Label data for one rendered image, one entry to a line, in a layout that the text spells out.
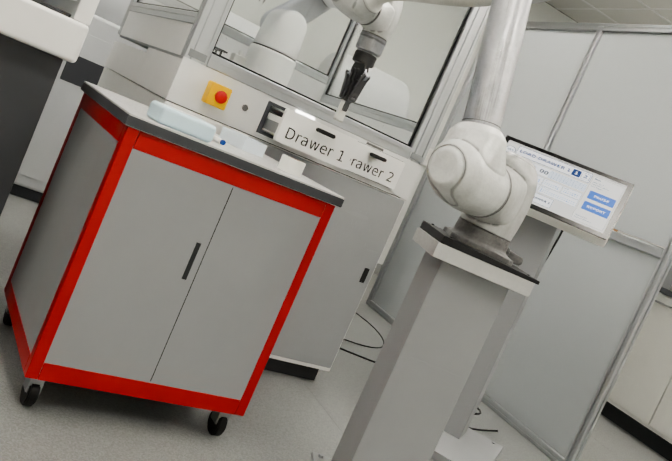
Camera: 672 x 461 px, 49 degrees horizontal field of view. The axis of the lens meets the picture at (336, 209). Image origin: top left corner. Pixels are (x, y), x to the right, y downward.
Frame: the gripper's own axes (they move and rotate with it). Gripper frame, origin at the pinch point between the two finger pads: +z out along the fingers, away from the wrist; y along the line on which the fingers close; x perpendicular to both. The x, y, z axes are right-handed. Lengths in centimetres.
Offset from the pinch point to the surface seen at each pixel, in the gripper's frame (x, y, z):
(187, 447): 29, -47, 99
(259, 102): 20.7, 16.5, 8.2
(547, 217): -85, -21, 4
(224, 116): 30.1, 16.5, 17.0
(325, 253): -27, 16, 49
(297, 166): 24.9, -33.2, 20.7
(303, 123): 10.5, 1.2, 8.8
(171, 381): 39, -42, 84
